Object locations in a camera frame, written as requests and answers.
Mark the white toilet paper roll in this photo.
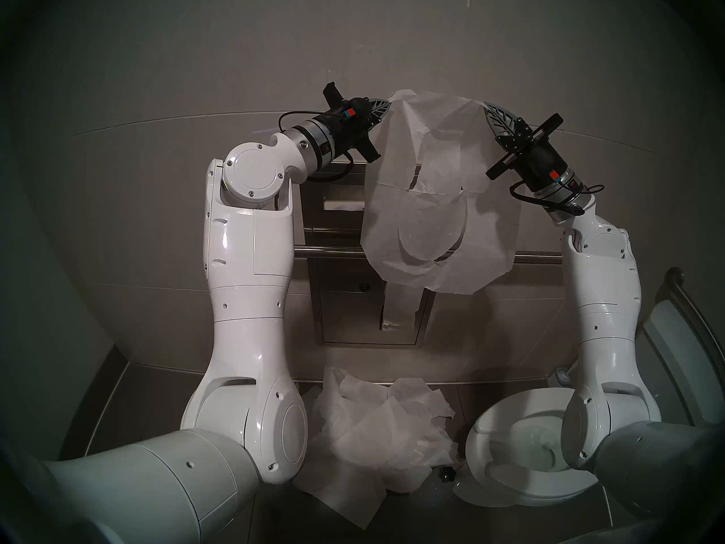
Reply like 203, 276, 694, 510
381, 282, 423, 330

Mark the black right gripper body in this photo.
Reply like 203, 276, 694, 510
486, 113, 585, 202

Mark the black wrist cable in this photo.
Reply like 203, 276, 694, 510
278, 110, 356, 180
509, 181, 605, 215

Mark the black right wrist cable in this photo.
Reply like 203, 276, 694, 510
509, 181, 605, 215

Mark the stainless steel dispenser cabinet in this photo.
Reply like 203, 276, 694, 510
293, 164, 438, 350

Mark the crumpled seat covers pile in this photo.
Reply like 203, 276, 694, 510
293, 366, 460, 531

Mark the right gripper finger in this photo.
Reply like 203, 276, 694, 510
482, 103, 509, 139
482, 101, 520, 138

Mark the long steel grab bar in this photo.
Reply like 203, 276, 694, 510
293, 245, 564, 266

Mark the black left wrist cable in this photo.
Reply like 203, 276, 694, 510
278, 110, 356, 180

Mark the white toilet bowl with seat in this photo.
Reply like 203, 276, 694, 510
452, 387, 601, 508

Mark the short steel grab bar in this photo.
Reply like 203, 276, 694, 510
657, 267, 725, 368

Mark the white paper toilet seat cover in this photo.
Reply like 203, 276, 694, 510
360, 88, 523, 296

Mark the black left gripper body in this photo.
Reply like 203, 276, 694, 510
323, 82, 381, 164

